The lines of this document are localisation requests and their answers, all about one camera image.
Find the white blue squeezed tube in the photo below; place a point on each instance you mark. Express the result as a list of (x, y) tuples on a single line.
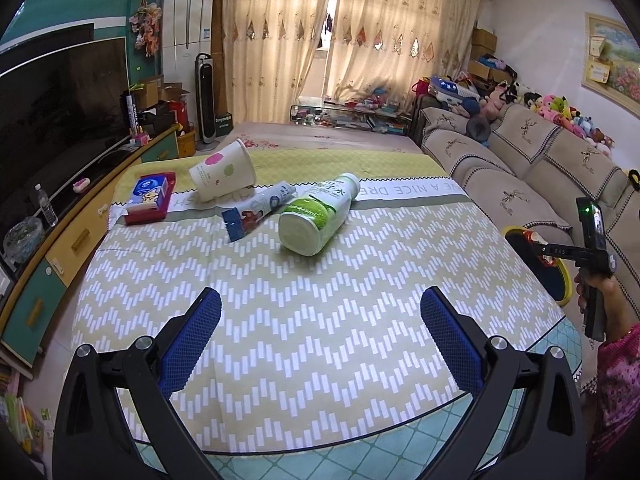
[(260, 207)]

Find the green zigzag tablecloth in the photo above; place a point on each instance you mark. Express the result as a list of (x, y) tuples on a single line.
[(300, 335)]

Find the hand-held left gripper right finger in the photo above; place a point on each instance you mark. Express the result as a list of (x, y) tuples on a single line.
[(450, 335)]

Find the beige sofa with covers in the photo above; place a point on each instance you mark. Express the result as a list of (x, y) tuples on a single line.
[(530, 160)]

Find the small pink white object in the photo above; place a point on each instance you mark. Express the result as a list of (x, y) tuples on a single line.
[(81, 185)]

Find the person's right forearm pink sleeve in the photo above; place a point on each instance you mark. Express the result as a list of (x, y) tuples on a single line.
[(617, 390)]

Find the colourful books pile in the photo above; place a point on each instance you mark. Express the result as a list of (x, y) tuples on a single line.
[(17, 415)]

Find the black yellow toy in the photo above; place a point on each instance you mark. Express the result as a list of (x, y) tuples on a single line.
[(633, 180)]

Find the yellow wicker basket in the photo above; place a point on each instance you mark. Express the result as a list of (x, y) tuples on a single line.
[(186, 144)]

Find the cream embroidered curtain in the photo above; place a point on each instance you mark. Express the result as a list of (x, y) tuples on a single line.
[(275, 40), (400, 35)]

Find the open brown cardboard box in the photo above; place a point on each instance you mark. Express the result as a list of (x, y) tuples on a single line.
[(147, 92), (175, 94)]

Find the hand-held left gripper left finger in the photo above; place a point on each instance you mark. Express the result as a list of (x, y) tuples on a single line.
[(192, 340)]

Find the glass coffee table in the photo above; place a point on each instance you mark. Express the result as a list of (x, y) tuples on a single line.
[(350, 119)]

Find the white paper cup coloured dots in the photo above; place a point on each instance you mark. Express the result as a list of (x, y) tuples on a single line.
[(225, 172)]

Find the black grey tower fan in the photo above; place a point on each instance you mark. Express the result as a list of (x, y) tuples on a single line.
[(205, 105)]

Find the tall black lettered box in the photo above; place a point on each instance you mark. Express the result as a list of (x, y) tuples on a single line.
[(132, 112)]

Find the beige floral cloth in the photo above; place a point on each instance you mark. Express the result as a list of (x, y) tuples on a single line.
[(320, 137)]

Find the red bag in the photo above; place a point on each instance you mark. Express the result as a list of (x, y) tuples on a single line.
[(178, 116)]

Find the grey neck pillow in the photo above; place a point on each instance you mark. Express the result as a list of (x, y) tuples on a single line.
[(479, 129)]

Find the small pink box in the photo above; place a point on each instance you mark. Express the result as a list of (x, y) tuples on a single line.
[(142, 140)]

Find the framed flower painting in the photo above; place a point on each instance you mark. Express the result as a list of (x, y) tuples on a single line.
[(620, 65)]

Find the person's right hand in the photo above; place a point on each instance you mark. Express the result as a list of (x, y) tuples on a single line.
[(614, 305)]

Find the yellow teal television cabinet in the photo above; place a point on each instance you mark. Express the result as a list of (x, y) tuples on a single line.
[(85, 240)]

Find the white standing air conditioner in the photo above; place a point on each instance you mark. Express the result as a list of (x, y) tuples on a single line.
[(187, 25)]

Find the clear plastic water bottle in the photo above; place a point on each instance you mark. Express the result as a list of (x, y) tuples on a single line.
[(46, 207)]

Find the red blue tissue pack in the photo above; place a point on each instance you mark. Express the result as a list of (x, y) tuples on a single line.
[(147, 197)]

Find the black flat television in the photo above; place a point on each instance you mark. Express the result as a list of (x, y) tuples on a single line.
[(55, 120)]

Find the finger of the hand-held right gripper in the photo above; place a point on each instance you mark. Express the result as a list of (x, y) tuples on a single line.
[(555, 250)]

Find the yellow-rimmed black trash bin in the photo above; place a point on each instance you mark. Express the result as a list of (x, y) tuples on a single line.
[(550, 282)]

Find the row of plush toys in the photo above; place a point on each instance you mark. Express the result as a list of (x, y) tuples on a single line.
[(555, 110)]

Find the open cardboard box with toys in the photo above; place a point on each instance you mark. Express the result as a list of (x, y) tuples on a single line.
[(489, 72)]

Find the blue star-patterned bag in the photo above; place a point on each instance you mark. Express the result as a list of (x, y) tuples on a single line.
[(452, 89)]

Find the hanging flower decoration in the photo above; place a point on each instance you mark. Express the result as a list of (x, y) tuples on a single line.
[(146, 30)]

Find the green white plastic bottle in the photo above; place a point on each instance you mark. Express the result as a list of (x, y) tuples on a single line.
[(305, 220)]

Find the glass ashtray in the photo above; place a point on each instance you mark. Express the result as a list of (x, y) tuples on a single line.
[(22, 240)]

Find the closed brown cardboard box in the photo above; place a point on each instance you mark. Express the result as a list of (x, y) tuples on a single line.
[(484, 42)]

